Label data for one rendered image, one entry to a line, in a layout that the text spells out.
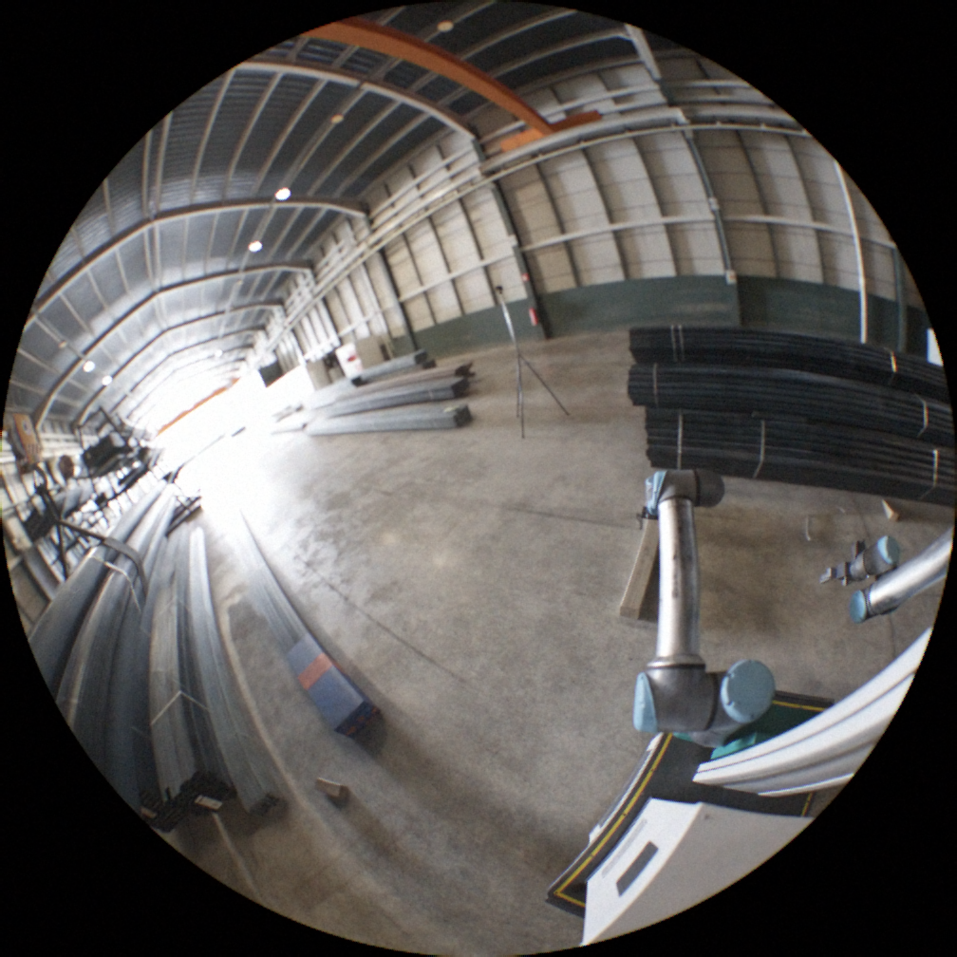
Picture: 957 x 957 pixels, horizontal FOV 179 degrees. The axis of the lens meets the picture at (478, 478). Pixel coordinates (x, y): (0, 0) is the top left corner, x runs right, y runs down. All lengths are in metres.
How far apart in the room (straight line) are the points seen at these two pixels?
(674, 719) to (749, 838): 0.34
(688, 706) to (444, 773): 1.12
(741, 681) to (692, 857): 0.39
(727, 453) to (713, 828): 2.16
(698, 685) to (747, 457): 1.87
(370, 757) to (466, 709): 0.57
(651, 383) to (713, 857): 2.38
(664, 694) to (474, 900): 1.22
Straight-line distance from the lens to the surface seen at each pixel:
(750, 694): 0.80
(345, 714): 1.72
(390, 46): 5.95
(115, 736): 1.20
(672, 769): 1.17
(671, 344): 2.75
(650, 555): 1.81
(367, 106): 11.32
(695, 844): 0.67
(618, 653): 1.59
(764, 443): 2.45
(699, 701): 0.77
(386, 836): 1.72
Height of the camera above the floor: 1.46
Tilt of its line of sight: 30 degrees down
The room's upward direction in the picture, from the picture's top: 20 degrees counter-clockwise
